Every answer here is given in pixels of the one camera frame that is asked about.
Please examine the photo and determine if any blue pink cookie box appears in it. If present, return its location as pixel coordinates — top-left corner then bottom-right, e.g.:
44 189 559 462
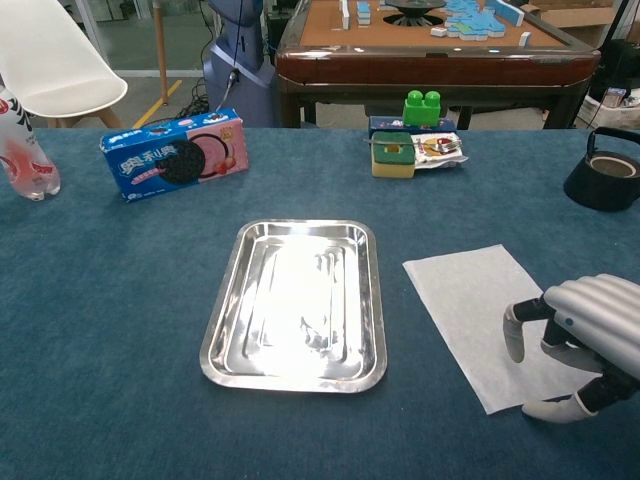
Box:
98 107 250 204

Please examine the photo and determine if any small dark blue box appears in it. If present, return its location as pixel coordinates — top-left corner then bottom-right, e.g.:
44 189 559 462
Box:
368 115 459 140

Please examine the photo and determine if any white red snack packet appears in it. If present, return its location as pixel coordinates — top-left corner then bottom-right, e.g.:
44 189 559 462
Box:
410 132 470 170

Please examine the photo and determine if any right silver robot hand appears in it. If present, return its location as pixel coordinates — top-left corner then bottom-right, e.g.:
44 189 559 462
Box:
502 273 640 425

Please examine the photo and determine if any white chair with wooden legs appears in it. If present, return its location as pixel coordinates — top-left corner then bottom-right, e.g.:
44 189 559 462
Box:
0 0 129 129

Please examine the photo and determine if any clear plastic drink bottle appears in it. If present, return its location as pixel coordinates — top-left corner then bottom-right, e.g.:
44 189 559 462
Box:
0 74 62 202

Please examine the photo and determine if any black cast iron teapot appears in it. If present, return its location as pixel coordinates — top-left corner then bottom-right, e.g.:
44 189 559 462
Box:
563 126 640 212

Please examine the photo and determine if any green toy brick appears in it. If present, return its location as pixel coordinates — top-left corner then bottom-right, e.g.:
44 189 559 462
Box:
403 89 443 128

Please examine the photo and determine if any stainless steel tray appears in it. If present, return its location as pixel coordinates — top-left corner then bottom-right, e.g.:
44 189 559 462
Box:
198 218 389 395

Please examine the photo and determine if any wooden pole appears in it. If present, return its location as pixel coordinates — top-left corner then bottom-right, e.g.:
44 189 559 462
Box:
152 0 169 105

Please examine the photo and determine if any white paper tissue sheet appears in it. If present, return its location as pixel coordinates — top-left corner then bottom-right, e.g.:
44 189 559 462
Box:
402 244 604 415

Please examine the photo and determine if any brown cardboard box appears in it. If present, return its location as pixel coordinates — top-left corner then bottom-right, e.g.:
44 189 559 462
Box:
529 0 621 29

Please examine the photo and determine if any blue felt table cloth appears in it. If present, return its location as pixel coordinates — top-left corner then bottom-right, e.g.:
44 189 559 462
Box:
0 127 640 480

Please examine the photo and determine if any black mahjong table hub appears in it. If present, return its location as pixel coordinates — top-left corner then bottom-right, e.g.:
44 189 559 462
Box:
382 0 448 26

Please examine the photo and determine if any brown mahjong table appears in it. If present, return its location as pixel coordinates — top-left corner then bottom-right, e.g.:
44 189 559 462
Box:
274 0 602 130

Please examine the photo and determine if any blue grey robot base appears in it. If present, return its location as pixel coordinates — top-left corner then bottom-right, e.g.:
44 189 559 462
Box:
202 0 277 128

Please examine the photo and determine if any black floor cable tangle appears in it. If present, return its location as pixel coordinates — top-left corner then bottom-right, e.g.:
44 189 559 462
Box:
178 77 217 120

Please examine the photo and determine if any green yellow sponge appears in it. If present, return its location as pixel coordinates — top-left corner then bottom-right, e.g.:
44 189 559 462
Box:
371 131 416 179

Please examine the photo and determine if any pile of blue mahjong tiles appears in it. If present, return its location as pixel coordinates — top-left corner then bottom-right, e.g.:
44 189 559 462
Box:
443 0 507 41

